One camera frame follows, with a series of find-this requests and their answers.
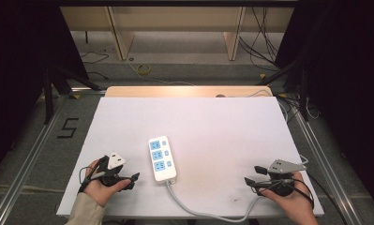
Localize black curtain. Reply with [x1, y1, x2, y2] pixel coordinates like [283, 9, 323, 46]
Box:
[274, 0, 374, 209]
[0, 0, 89, 181]

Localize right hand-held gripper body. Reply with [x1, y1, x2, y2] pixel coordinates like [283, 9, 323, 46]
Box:
[262, 158, 307, 198]

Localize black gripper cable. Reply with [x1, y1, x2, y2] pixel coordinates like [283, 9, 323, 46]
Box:
[287, 171, 348, 225]
[78, 157, 109, 194]

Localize beige wooden desk frame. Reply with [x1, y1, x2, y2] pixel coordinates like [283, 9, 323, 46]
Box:
[59, 6, 295, 62]

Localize aluminium floor rail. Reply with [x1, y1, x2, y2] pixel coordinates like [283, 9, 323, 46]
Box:
[0, 87, 106, 225]
[286, 104, 366, 225]

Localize bundle of black cables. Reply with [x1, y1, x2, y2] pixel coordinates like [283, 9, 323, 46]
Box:
[238, 7, 282, 69]

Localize wooden table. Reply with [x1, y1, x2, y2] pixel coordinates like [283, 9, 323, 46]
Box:
[104, 85, 274, 98]

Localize person's left hand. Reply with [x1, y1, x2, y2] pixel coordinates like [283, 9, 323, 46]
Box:
[82, 158, 133, 208]

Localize person's right hand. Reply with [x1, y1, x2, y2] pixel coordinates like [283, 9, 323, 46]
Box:
[258, 171, 316, 219]

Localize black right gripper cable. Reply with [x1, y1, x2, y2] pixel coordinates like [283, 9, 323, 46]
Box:
[287, 171, 348, 225]

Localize white power strip blue sockets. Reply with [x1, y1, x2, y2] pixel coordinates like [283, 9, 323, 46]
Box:
[148, 135, 178, 183]

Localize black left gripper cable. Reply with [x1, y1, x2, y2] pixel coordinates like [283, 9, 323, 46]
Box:
[78, 157, 109, 194]

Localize grey power strip cable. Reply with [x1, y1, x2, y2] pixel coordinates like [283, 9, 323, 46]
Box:
[165, 179, 265, 224]

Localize black metal stand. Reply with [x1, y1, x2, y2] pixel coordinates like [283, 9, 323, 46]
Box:
[42, 64, 103, 126]
[255, 57, 311, 122]

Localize yellow cable coil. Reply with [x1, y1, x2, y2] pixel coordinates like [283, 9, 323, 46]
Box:
[135, 63, 152, 76]

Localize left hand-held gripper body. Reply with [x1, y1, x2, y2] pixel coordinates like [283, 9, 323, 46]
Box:
[96, 151, 127, 188]

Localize white board table cover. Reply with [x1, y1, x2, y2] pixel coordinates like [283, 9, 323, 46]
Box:
[55, 96, 325, 219]

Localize thin black floor cable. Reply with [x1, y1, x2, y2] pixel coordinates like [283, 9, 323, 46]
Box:
[80, 51, 111, 81]

